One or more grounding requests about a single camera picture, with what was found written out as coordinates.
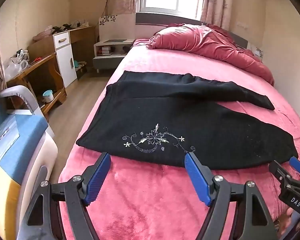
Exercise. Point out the low wooden table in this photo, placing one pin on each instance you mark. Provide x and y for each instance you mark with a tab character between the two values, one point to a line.
50	67

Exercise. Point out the white cabinet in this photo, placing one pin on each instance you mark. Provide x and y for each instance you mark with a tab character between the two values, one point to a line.
65	60

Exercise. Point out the person's right hand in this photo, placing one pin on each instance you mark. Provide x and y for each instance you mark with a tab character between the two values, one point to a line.
288	215

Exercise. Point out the grey bed headboard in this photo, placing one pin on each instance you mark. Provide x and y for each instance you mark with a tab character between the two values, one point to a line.
150	18

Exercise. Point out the teal cup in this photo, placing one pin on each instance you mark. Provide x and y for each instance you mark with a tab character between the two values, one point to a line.
47	96

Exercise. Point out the small printed box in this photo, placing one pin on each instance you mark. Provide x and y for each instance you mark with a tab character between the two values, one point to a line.
259	52

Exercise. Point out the black embroidered pants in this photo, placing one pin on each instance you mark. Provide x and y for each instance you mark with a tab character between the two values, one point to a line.
165	110

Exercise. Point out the blue padded chair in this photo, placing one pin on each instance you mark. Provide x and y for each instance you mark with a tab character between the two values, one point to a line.
22	135

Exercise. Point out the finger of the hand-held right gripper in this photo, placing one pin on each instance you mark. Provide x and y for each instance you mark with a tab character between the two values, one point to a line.
277	169
297	165

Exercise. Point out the white flower-print nightstand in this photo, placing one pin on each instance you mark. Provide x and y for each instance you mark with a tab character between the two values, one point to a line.
110	60

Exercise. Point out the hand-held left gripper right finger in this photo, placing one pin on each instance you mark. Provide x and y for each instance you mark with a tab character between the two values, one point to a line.
197	180

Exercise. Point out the wooden desk with hutch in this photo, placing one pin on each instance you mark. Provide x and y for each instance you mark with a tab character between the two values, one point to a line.
82	36

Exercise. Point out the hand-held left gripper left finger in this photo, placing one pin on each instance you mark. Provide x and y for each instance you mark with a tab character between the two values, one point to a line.
97	177

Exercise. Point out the bed with pink blanket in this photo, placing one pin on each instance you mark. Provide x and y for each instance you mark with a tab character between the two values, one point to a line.
152	205

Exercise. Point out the clear plastic packet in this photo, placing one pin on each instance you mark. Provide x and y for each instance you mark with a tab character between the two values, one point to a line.
5	135

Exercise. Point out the clear plastic bag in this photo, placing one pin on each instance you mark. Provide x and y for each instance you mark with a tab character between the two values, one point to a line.
13	67

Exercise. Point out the pink cloth bundle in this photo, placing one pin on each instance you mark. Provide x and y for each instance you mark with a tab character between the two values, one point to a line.
41	36

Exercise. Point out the red duvet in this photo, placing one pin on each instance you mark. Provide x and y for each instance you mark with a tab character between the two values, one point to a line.
202	42

